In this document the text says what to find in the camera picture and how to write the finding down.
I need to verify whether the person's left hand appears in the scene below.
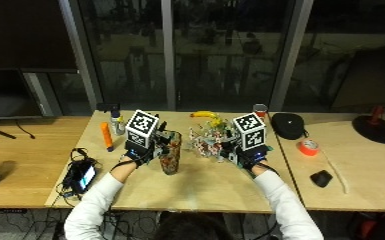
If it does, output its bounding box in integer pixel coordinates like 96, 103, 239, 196
124, 121, 176, 168

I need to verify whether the person's right hand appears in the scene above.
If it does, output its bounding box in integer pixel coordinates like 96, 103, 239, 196
219, 132, 275, 172

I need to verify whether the patterned dark vase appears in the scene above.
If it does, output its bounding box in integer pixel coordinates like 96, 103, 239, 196
158, 130, 184, 176

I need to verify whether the white marker cube on left glove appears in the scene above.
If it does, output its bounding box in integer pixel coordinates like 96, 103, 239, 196
124, 109, 160, 150

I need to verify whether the white marker cube on glove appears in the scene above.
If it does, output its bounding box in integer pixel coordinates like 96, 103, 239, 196
232, 112, 268, 152
124, 109, 160, 150

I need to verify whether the white marker cube on right glove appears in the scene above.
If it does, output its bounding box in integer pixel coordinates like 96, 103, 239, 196
232, 112, 268, 152

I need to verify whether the yellow banana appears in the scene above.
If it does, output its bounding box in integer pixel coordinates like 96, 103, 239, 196
189, 110, 220, 119

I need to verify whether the small clear bottle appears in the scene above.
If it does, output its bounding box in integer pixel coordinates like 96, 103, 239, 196
110, 111, 127, 137

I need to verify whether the orange marker pen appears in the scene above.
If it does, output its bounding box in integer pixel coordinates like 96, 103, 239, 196
100, 121, 115, 153

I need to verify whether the red cup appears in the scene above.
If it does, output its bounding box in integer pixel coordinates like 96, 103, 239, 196
252, 103, 271, 119

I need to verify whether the black oval case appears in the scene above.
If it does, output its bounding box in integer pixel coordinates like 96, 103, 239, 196
269, 112, 309, 141

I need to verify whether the orange tape roll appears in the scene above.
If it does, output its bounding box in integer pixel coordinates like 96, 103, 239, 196
296, 138, 321, 157

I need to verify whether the black computer mouse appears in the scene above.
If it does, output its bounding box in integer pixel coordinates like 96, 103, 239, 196
309, 169, 335, 189

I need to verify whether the thin white stick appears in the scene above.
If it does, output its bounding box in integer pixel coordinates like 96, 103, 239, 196
321, 149, 351, 195

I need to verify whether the red and black bag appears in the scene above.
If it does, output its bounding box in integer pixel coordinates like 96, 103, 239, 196
345, 205, 385, 240

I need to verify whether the black power strip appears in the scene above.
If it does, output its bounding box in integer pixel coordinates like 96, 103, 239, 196
0, 207, 28, 215

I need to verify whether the large black monitor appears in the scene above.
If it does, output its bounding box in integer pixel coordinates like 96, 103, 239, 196
0, 0, 80, 121

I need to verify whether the black phone with cables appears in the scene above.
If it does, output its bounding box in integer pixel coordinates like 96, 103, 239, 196
55, 147, 103, 202

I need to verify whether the black monitor cable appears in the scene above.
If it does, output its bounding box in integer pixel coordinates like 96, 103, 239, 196
14, 119, 38, 140

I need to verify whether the black round base red post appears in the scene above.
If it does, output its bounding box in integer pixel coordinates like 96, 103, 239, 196
351, 105, 385, 145

